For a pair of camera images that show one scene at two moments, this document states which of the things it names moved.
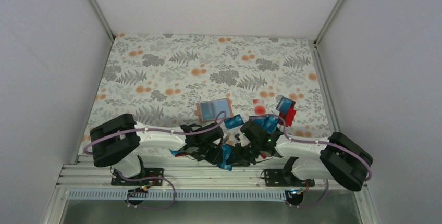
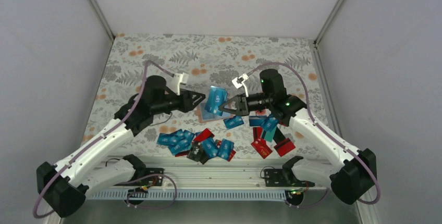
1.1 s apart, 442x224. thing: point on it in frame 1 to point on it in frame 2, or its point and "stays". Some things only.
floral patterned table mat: [175, 80] stays
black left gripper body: [203, 153] to [161, 107]
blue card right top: [270, 124] stays
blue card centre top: [233, 122] stays
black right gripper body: [248, 155] to [267, 99]
